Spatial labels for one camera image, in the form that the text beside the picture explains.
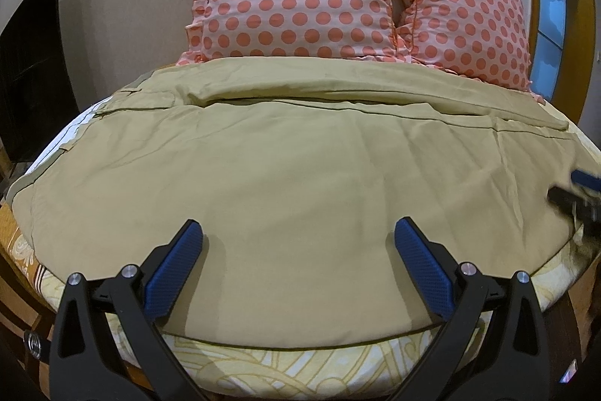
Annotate khaki beige pants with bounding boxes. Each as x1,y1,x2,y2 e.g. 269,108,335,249
10,56,589,351

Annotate round metal knob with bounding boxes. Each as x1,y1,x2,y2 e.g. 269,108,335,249
23,331,51,362

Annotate yellow patterned bed sheet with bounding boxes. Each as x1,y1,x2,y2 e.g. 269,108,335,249
0,71,584,401

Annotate right polka dot pillow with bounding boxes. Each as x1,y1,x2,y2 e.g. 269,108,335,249
395,0,532,94

